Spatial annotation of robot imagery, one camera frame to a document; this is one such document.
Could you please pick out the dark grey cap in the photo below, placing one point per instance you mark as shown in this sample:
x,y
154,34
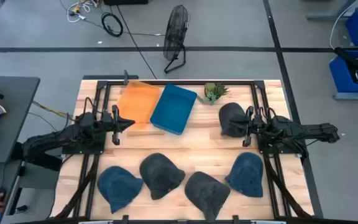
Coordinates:
x,y
205,193
230,112
160,174

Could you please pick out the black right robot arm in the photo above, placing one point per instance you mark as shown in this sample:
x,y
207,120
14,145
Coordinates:
x,y
315,130

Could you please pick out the black clamp post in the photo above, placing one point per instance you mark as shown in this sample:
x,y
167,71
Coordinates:
x,y
125,77

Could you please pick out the dark grey desk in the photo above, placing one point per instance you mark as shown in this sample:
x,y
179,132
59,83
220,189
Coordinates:
x,y
11,102

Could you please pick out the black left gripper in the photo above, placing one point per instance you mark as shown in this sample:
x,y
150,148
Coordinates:
x,y
115,124

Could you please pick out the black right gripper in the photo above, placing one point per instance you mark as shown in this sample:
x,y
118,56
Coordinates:
x,y
250,124

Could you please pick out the blue plastic bin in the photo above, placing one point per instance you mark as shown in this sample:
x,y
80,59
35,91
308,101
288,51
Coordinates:
x,y
172,109

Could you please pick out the black floor fan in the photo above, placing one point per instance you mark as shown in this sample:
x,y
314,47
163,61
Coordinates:
x,y
175,31

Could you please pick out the small potted green plant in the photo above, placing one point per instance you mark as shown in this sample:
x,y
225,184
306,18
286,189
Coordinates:
x,y
213,91

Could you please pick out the translucent orange plastic bin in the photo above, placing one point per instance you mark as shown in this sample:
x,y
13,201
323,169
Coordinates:
x,y
138,99

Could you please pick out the black box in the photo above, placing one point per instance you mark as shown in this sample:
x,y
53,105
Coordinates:
x,y
126,2

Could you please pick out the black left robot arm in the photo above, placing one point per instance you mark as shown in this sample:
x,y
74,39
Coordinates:
x,y
57,137

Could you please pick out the blue denim cap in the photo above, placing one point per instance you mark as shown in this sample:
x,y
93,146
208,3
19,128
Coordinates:
x,y
245,174
117,186

